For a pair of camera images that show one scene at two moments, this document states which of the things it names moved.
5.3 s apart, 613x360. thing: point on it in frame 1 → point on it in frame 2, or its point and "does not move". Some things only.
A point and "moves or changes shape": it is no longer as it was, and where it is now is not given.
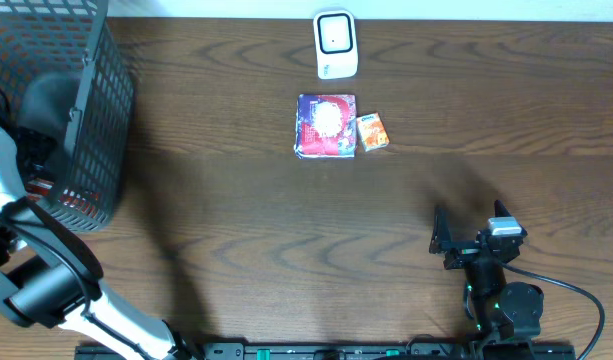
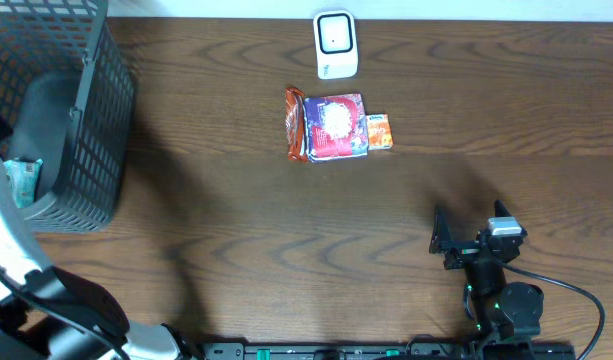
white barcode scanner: (336, 43) does not move
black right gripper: (442, 236) does not move
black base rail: (345, 351) does not move
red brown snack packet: (85, 201) → (296, 124)
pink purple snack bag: (326, 126) moves or changes shape
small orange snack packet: (372, 131) moves or changes shape
